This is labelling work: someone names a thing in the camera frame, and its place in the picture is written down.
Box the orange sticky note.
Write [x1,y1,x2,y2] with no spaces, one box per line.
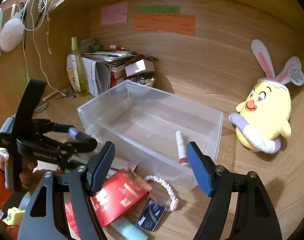
[133,13,196,36]

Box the red white glue stick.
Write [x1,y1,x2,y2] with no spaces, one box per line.
[110,44,127,50]

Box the pink cream tube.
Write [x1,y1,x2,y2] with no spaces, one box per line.
[65,154,137,172]

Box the teal lotion bottle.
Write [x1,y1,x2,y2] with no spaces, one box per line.
[111,216,148,240]

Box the white folded paper box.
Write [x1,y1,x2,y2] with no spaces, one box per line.
[66,54,111,97]

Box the small open cardboard box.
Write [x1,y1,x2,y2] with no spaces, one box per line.
[125,55,159,77]

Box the white hanging cable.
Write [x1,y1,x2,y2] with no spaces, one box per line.
[11,0,67,97]

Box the purple capped tube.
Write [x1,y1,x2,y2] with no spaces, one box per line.
[68,127,93,142]

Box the person left hand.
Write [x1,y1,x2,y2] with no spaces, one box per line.
[0,150,38,193]

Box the green sticky note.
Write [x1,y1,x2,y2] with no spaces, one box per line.
[137,5,180,14]

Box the blue razor blade box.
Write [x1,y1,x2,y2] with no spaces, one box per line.
[135,199,166,232]

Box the white fluffy pompom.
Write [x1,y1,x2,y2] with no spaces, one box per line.
[0,18,25,52]

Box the yellow green spray bottle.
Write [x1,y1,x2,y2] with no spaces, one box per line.
[71,36,89,96]

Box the white pink lip balm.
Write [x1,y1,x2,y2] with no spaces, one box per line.
[175,131,188,166]

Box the pink white braided bracelet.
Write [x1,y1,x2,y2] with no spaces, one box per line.
[144,174,180,212]

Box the stack of books and papers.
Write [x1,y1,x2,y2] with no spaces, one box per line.
[83,51,136,75]

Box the yellow chick bunny plush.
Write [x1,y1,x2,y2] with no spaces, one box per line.
[228,39,304,154]

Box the pink sticky note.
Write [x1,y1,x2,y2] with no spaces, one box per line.
[100,2,128,25]

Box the white bowl of trinkets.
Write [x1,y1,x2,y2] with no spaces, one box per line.
[129,75,156,87]

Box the clear plastic storage bin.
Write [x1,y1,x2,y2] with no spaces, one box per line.
[78,81,224,190]

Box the red foil tea packet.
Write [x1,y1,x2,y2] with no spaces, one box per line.
[65,169,153,238]

